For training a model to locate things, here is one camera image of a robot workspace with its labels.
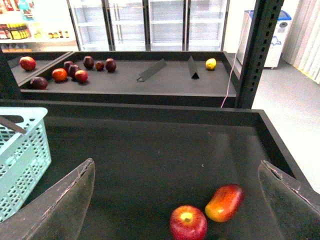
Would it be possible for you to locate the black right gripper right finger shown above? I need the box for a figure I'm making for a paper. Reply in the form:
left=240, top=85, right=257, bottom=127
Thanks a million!
left=257, top=160, right=320, bottom=240

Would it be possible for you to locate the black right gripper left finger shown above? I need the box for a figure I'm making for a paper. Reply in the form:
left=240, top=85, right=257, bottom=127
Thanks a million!
left=0, top=158, right=96, bottom=240

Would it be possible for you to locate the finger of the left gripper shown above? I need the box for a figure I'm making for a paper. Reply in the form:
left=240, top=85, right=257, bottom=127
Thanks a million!
left=0, top=116, right=27, bottom=134

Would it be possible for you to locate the light blue plastic basket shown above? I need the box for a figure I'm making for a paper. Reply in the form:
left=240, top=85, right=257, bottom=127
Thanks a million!
left=0, top=106, right=52, bottom=221

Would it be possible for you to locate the red apple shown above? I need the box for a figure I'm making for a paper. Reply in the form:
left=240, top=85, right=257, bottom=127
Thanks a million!
left=169, top=205, right=208, bottom=240
left=19, top=56, right=37, bottom=72
left=74, top=70, right=88, bottom=83

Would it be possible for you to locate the red apple in pile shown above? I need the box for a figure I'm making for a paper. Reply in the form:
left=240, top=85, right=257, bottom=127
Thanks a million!
left=74, top=70, right=88, bottom=83

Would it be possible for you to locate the dark plum front left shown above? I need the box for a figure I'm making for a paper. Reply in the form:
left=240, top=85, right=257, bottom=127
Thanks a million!
left=30, top=76, right=49, bottom=90

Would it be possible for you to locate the orange red tomato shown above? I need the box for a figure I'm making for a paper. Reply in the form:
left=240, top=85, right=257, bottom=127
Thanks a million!
left=52, top=68, right=68, bottom=82

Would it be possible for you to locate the red yellow mango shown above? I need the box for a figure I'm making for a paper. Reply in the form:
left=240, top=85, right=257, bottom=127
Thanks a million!
left=204, top=183, right=245, bottom=223

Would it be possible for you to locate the black left display tray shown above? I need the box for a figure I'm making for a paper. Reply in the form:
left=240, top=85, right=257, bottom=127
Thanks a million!
left=4, top=51, right=72, bottom=86

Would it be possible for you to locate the black display tray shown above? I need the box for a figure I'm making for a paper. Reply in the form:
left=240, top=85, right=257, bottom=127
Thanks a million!
left=4, top=51, right=72, bottom=86
left=20, top=51, right=239, bottom=108
left=0, top=100, right=308, bottom=240

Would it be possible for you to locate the dark plum behind tomato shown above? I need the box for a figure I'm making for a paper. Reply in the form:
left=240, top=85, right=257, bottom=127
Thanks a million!
left=63, top=60, right=74, bottom=73

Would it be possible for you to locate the dark plum middle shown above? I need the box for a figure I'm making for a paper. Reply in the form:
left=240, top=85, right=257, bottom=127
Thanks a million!
left=68, top=64, right=81, bottom=80

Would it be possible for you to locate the black rear display tray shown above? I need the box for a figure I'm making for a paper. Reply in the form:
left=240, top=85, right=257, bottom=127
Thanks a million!
left=20, top=51, right=239, bottom=108

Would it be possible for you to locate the dark plum rear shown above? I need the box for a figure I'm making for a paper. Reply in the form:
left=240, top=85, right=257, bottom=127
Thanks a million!
left=83, top=55, right=95, bottom=70

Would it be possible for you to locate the grocery shelf with bottles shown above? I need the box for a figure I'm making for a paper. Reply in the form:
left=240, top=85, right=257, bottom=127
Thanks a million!
left=0, top=0, right=79, bottom=53

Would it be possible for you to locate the black front display tray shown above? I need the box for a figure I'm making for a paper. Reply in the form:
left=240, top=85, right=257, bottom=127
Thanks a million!
left=0, top=100, right=308, bottom=240

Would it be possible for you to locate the small dark red plum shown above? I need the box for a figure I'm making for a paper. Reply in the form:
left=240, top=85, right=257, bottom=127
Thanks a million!
left=95, top=60, right=105, bottom=72

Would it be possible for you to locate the dark plum right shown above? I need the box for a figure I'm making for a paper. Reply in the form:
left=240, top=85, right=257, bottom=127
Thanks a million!
left=105, top=58, right=117, bottom=73

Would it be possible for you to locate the glass door refrigerator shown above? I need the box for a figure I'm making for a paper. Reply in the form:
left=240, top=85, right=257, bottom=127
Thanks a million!
left=67, top=0, right=229, bottom=52

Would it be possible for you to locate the black divider strip left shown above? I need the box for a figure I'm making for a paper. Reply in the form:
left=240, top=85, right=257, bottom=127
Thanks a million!
left=137, top=58, right=167, bottom=82

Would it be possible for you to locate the black divider strip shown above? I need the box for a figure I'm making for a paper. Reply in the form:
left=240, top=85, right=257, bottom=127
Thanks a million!
left=187, top=55, right=200, bottom=80
left=137, top=58, right=167, bottom=82

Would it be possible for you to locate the white blue chest freezer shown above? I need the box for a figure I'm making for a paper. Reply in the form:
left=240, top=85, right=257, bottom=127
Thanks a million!
left=236, top=10, right=292, bottom=69

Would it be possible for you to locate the yellow lemon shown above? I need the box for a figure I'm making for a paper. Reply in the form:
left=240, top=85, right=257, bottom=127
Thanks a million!
left=205, top=58, right=217, bottom=71

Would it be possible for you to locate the black divider strip right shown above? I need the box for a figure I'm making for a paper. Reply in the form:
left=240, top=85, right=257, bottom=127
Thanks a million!
left=187, top=55, right=200, bottom=80

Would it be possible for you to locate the black perforated steel post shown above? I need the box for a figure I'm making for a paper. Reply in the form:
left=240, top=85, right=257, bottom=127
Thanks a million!
left=235, top=0, right=284, bottom=109

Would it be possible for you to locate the pink cable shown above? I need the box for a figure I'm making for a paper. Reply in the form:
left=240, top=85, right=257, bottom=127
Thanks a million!
left=220, top=0, right=256, bottom=109

